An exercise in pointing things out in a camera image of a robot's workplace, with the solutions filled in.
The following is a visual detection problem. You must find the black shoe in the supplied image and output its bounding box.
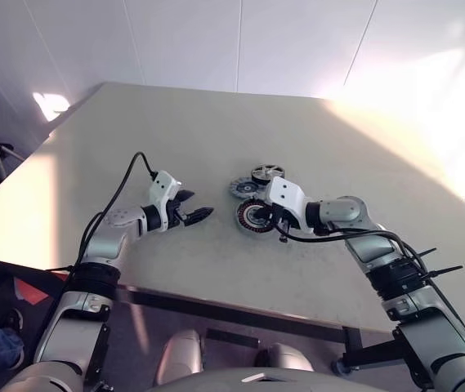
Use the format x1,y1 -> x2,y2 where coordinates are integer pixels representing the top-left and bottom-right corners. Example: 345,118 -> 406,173
0,306 -> 25,334

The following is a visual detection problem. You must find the silver spoked rotor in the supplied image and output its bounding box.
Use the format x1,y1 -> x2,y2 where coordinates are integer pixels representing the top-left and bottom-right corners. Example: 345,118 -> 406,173
249,163 -> 284,184

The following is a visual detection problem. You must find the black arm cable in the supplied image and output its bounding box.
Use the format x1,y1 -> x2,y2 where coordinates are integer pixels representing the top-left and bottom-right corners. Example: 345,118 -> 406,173
279,228 -> 429,287
62,151 -> 159,287

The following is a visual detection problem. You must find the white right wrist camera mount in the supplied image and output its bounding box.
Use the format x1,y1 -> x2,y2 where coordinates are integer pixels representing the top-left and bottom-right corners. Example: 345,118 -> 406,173
265,176 -> 315,234

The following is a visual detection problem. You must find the red flat object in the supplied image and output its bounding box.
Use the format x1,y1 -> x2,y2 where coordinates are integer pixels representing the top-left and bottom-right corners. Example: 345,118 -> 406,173
13,277 -> 50,305

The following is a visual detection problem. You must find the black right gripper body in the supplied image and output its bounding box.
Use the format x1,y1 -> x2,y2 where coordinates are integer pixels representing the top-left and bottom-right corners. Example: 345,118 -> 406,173
271,204 -> 298,244

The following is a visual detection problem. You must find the silver robot torso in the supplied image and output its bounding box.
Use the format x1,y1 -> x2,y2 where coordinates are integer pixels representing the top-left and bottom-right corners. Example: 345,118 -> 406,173
9,365 -> 433,392

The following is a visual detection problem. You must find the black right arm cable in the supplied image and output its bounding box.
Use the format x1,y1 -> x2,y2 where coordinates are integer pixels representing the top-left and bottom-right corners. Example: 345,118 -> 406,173
279,228 -> 429,287

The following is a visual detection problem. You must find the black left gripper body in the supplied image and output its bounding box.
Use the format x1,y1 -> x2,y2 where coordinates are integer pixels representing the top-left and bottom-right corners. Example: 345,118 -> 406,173
167,194 -> 190,230

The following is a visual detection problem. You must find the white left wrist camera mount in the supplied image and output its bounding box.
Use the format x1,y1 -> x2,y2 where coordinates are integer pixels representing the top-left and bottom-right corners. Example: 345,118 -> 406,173
148,171 -> 183,233

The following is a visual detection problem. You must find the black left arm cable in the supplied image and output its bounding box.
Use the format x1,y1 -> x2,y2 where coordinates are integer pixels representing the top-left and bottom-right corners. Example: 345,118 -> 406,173
62,151 -> 159,287

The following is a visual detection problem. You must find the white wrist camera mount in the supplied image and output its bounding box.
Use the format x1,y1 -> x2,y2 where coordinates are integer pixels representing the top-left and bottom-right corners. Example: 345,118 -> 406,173
265,176 -> 315,234
148,171 -> 183,233

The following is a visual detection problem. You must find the black table frame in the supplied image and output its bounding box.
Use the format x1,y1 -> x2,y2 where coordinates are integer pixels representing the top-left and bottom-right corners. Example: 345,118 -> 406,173
0,252 -> 405,371

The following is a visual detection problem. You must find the black flat bar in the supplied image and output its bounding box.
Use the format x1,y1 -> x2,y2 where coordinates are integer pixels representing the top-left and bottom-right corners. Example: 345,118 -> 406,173
206,327 -> 260,349

